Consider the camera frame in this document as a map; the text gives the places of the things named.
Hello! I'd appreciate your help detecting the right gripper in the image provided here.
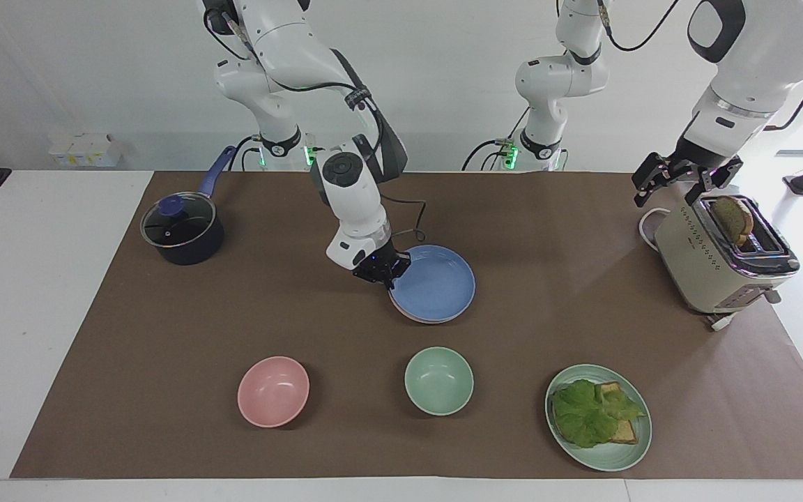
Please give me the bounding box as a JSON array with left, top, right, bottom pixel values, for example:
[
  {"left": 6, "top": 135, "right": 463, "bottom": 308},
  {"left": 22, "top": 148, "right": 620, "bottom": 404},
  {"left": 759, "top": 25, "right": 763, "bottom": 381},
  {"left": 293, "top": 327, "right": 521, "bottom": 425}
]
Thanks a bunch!
[{"left": 352, "top": 237, "right": 413, "bottom": 291}]

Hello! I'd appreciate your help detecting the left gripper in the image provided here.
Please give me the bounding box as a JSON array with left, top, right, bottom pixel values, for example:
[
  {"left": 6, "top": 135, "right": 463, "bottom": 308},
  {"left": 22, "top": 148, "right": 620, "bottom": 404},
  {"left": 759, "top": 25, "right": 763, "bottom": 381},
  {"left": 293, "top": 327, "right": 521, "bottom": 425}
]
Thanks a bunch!
[{"left": 632, "top": 137, "right": 744, "bottom": 209}]

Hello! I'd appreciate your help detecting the blue plate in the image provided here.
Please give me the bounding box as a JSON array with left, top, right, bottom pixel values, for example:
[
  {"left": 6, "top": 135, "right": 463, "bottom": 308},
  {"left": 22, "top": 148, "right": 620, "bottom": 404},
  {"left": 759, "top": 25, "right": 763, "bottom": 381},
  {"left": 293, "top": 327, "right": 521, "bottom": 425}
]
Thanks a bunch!
[{"left": 389, "top": 244, "right": 477, "bottom": 323}]

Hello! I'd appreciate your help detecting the pink plate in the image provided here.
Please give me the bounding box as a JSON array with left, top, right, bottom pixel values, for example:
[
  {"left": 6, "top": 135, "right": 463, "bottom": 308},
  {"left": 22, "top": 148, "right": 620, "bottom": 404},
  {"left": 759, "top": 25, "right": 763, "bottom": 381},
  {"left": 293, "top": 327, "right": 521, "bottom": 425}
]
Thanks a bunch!
[{"left": 389, "top": 293, "right": 459, "bottom": 326}]

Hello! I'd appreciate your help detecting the toasted bread slice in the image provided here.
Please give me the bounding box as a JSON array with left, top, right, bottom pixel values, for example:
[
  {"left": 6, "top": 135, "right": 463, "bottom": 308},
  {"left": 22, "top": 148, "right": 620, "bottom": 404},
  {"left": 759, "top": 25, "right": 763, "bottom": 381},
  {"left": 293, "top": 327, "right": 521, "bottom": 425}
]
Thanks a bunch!
[{"left": 710, "top": 196, "right": 756, "bottom": 247}]

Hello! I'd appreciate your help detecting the beige toaster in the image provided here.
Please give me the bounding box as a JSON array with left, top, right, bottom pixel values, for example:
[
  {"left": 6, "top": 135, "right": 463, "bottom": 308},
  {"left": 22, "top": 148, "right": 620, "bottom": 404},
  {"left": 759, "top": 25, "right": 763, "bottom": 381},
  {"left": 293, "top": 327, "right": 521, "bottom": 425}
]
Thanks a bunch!
[{"left": 653, "top": 195, "right": 802, "bottom": 324}]

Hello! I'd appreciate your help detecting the green bowl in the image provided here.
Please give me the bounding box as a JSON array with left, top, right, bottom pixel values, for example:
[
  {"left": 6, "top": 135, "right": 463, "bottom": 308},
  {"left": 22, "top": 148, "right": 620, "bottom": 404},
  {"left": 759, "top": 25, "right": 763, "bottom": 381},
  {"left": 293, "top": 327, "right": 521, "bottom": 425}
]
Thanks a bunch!
[{"left": 404, "top": 347, "right": 475, "bottom": 418}]

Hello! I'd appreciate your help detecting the pink bowl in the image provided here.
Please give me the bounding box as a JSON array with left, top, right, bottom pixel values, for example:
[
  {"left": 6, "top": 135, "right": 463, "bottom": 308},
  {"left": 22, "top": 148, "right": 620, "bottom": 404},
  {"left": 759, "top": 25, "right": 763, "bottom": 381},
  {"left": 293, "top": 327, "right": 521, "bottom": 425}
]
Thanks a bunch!
[{"left": 237, "top": 356, "right": 311, "bottom": 429}]

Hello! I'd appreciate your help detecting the dark blue saucepan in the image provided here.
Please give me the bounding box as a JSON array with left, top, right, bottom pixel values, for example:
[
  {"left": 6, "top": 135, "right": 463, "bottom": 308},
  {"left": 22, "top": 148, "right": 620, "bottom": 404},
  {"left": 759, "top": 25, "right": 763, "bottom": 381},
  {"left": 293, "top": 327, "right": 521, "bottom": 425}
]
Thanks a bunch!
[{"left": 140, "top": 145, "right": 238, "bottom": 266}]

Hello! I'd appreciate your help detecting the glass lid with blue knob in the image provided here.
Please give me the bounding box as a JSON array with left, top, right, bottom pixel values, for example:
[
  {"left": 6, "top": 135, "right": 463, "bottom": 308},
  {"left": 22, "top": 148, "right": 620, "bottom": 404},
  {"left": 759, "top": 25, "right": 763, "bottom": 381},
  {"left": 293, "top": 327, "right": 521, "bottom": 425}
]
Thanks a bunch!
[{"left": 141, "top": 195, "right": 216, "bottom": 249}]

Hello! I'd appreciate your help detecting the green lettuce leaf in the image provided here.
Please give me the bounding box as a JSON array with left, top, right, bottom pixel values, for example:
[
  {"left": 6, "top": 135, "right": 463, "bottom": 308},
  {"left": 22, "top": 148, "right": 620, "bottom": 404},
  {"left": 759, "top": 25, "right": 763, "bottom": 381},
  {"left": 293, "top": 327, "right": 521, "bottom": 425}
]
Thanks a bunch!
[{"left": 551, "top": 379, "right": 648, "bottom": 450}]

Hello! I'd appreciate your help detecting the green plate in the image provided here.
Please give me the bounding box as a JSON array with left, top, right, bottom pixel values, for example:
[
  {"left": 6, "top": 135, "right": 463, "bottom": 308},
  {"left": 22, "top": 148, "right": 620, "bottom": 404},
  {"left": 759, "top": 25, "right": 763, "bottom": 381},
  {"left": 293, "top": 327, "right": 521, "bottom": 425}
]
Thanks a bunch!
[{"left": 545, "top": 364, "right": 653, "bottom": 473}]

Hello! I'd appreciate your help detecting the white box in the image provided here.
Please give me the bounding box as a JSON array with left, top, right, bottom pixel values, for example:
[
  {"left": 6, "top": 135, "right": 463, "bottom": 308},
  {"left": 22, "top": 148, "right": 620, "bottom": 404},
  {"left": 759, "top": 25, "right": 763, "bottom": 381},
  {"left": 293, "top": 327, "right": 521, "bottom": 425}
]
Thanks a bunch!
[{"left": 47, "top": 132, "right": 124, "bottom": 169}]

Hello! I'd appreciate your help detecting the white toaster cable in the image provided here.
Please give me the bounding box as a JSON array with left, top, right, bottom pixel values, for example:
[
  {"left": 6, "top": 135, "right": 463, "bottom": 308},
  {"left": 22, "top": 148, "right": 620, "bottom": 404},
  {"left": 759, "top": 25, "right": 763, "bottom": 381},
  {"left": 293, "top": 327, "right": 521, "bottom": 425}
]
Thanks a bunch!
[{"left": 638, "top": 206, "right": 672, "bottom": 250}]

